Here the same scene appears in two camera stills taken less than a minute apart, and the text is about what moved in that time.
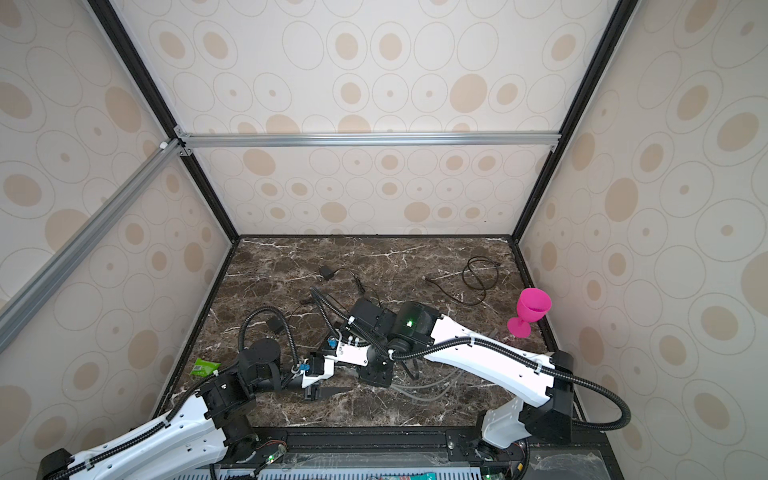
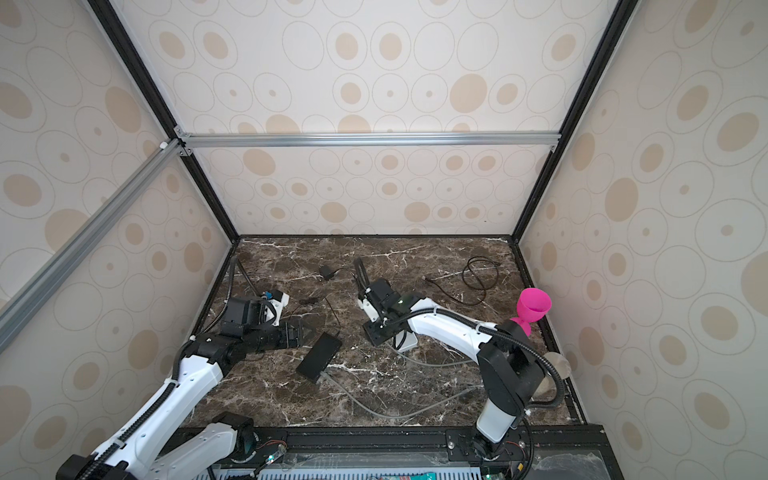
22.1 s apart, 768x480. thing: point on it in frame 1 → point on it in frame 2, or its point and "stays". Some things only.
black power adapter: [326, 272] stays
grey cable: [434, 384] → [417, 412]
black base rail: [424, 446] stays
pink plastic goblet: [532, 305] stays
